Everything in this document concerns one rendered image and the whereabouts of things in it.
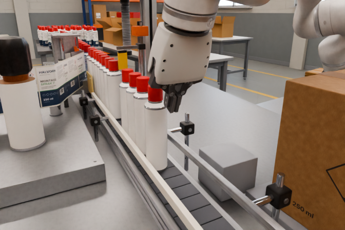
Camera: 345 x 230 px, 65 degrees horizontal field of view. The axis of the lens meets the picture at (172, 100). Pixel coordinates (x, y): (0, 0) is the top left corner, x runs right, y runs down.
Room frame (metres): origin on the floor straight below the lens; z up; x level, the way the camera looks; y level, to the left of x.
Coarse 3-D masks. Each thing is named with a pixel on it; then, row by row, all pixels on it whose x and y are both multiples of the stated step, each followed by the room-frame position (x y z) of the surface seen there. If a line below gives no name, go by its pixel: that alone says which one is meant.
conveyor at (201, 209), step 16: (112, 128) 0.80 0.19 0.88; (144, 176) 0.54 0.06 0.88; (176, 176) 0.53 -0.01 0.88; (160, 192) 0.48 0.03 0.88; (176, 192) 0.48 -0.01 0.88; (192, 192) 0.48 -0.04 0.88; (192, 208) 0.43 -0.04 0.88; (208, 208) 0.43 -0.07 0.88; (208, 224) 0.39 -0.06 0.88; (224, 224) 0.39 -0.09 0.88
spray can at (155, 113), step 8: (152, 88) 0.56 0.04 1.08; (152, 96) 0.56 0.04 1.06; (160, 96) 0.56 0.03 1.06; (144, 104) 0.57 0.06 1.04; (152, 104) 0.56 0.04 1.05; (160, 104) 0.56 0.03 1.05; (144, 112) 0.57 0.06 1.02; (152, 112) 0.55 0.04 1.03; (160, 112) 0.55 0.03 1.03; (152, 120) 0.55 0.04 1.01; (160, 120) 0.55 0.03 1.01; (152, 128) 0.55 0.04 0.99; (160, 128) 0.55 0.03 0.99; (152, 136) 0.55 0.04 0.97; (160, 136) 0.55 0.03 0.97; (152, 144) 0.55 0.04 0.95; (160, 144) 0.55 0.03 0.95; (152, 152) 0.55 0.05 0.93; (160, 152) 0.55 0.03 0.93; (152, 160) 0.55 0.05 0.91; (160, 160) 0.55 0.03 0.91; (160, 168) 0.55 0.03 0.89
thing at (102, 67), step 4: (104, 56) 0.97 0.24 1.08; (108, 56) 0.98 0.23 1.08; (104, 60) 0.97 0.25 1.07; (104, 64) 0.97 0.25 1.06; (100, 68) 0.97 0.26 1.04; (104, 68) 0.96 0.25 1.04; (100, 72) 0.97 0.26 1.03; (100, 76) 0.97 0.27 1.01; (100, 80) 0.97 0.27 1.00; (104, 92) 0.96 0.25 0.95; (104, 96) 0.96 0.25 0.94; (104, 100) 0.96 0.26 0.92; (104, 104) 0.96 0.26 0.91
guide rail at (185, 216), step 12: (96, 96) 1.04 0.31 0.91; (120, 132) 0.71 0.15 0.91; (132, 144) 0.62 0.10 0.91; (144, 156) 0.56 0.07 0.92; (144, 168) 0.54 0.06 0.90; (156, 180) 0.47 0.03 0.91; (168, 192) 0.43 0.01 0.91; (180, 204) 0.40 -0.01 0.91; (180, 216) 0.38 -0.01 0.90; (192, 216) 0.37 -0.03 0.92; (192, 228) 0.35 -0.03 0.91
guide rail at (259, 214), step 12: (168, 132) 0.59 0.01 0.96; (180, 144) 0.53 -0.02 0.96; (192, 156) 0.48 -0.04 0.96; (204, 168) 0.44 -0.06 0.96; (216, 180) 0.41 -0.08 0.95; (228, 192) 0.38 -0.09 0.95; (240, 192) 0.37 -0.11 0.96; (240, 204) 0.35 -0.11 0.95; (252, 204) 0.34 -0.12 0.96; (252, 216) 0.33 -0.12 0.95; (264, 216) 0.31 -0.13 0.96; (276, 228) 0.29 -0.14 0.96
